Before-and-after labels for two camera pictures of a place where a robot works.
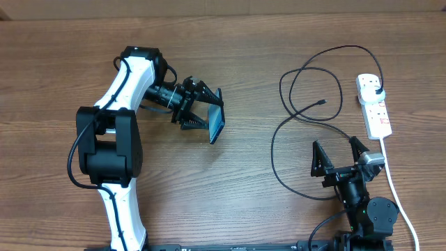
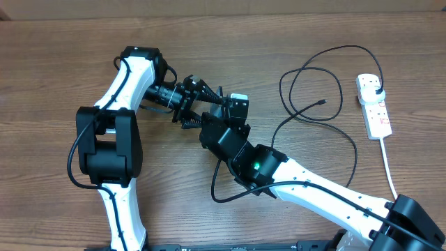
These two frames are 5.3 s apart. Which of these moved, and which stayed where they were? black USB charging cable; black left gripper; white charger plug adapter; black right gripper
Moved: black right gripper
Stayed: black USB charging cable; black left gripper; white charger plug adapter
